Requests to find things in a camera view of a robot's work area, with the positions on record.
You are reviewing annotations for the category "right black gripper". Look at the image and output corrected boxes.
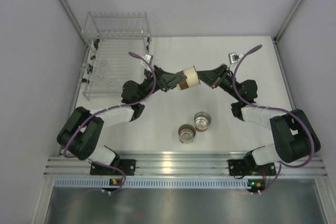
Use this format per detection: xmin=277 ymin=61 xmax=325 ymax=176
xmin=194 ymin=63 xmax=242 ymax=101

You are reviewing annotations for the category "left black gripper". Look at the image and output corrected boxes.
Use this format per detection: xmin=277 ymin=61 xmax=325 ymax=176
xmin=136 ymin=65 xmax=187 ymax=103

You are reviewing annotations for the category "steel cup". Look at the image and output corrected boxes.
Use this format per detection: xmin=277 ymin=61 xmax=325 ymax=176
xmin=176 ymin=65 xmax=201 ymax=90
xmin=178 ymin=124 xmax=196 ymax=144
xmin=194 ymin=112 xmax=212 ymax=132

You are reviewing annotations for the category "clear plastic cup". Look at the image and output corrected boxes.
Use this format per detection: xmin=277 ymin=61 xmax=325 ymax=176
xmin=97 ymin=59 xmax=108 ymax=69
xmin=106 ymin=78 xmax=118 ymax=87

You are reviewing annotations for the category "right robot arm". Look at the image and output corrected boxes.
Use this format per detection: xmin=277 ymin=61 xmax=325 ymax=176
xmin=197 ymin=64 xmax=321 ymax=175

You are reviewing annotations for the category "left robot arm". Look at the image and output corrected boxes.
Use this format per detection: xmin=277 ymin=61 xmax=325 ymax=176
xmin=57 ymin=66 xmax=187 ymax=175

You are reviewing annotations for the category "clear acrylic dish rack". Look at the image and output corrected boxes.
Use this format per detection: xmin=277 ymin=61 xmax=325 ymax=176
xmin=81 ymin=12 xmax=151 ymax=100

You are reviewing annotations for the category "steel cup front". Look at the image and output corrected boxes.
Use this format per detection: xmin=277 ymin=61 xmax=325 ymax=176
xmin=178 ymin=124 xmax=196 ymax=144

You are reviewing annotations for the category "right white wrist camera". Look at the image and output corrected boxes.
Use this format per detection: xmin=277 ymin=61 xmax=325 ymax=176
xmin=228 ymin=52 xmax=243 ymax=65

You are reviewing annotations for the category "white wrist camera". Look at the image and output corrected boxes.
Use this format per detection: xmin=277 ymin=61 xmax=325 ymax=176
xmin=228 ymin=52 xmax=243 ymax=65
xmin=141 ymin=54 xmax=153 ymax=68

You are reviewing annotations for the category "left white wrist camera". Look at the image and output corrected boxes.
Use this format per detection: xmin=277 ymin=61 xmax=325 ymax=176
xmin=141 ymin=54 xmax=153 ymax=68

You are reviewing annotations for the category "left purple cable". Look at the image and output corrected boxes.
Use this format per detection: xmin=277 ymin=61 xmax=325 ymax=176
xmin=64 ymin=52 xmax=158 ymax=158

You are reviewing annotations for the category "purple cable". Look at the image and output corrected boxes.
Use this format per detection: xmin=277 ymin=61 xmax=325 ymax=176
xmin=233 ymin=44 xmax=316 ymax=193
xmin=64 ymin=52 xmax=158 ymax=158

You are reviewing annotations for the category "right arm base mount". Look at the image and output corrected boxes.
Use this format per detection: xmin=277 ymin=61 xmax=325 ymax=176
xmin=228 ymin=159 xmax=251 ymax=178

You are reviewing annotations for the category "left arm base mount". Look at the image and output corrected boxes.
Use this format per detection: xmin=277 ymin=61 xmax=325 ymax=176
xmin=89 ymin=157 xmax=137 ymax=176

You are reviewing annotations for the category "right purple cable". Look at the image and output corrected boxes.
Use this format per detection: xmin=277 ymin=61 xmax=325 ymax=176
xmin=233 ymin=44 xmax=316 ymax=193

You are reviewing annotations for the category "left aluminium frame post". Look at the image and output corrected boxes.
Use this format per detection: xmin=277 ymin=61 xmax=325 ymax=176
xmin=58 ymin=0 xmax=89 ymax=47

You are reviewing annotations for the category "aluminium frame post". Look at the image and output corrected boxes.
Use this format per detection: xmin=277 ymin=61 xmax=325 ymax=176
xmin=272 ymin=0 xmax=305 ymax=45
xmin=58 ymin=0 xmax=89 ymax=47

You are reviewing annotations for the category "aluminium mounting rail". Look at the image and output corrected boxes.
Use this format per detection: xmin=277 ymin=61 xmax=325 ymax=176
xmin=43 ymin=151 xmax=328 ymax=180

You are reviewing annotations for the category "right aluminium frame post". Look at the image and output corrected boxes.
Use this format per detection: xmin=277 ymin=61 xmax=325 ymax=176
xmin=272 ymin=0 xmax=305 ymax=45

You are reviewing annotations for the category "white slotted cable duct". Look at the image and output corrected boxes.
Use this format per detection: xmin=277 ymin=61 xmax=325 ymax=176
xmin=54 ymin=177 xmax=254 ymax=189

